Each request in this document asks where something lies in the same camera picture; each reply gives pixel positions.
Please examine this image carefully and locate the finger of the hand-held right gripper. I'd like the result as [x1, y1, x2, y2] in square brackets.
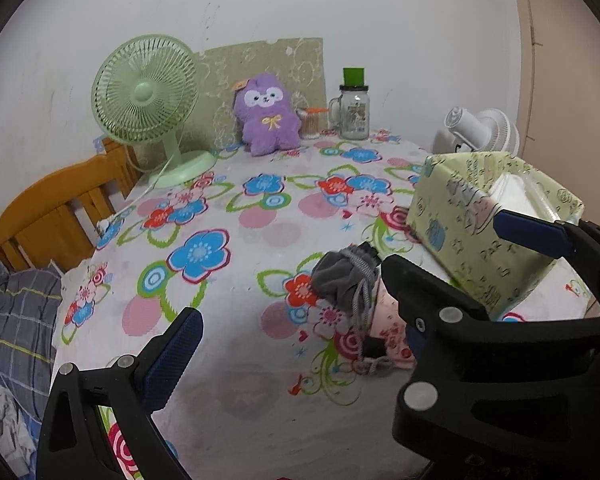
[495, 209, 600, 313]
[380, 255, 600, 461]

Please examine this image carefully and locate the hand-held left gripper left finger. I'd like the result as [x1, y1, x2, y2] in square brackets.
[39, 307, 204, 480]

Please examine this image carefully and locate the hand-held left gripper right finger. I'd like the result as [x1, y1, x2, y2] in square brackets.
[406, 328, 428, 362]

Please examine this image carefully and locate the pink floral pouch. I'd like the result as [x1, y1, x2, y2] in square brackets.
[369, 285, 417, 372]

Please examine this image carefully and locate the yellow-green printed storage box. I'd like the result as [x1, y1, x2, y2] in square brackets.
[406, 150, 585, 322]

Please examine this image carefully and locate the grey drawstring pouch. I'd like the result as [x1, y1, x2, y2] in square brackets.
[312, 241, 396, 380]

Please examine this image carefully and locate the white plastic box liner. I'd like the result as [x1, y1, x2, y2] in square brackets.
[487, 174, 556, 223]

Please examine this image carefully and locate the floral tablecloth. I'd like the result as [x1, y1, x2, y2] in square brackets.
[50, 127, 600, 480]

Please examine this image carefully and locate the white standing fan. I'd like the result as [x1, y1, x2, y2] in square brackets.
[432, 106, 522, 157]

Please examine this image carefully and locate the beige door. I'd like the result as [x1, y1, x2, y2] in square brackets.
[510, 0, 600, 171]

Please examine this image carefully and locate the grey plaid pillow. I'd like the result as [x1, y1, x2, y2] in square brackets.
[0, 260, 63, 421]

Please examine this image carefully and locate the white crumpled cloth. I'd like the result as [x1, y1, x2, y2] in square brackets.
[0, 385, 37, 468]

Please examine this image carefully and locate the wooden chair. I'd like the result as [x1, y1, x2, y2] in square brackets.
[0, 137, 146, 273]

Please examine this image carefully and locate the glass jar mug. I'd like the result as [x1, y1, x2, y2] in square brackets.
[327, 84, 372, 141]

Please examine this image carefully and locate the swab jar with orange lid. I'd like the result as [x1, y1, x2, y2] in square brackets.
[296, 105, 329, 141]

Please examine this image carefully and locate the purple plush toy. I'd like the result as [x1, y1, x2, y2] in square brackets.
[231, 72, 302, 156]

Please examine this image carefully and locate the green desk fan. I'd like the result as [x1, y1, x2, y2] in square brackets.
[91, 35, 217, 190]

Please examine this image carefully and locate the olive printed board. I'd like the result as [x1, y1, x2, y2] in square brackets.
[197, 37, 327, 153]

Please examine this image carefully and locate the white fan cable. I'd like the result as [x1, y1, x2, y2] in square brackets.
[96, 152, 176, 235]

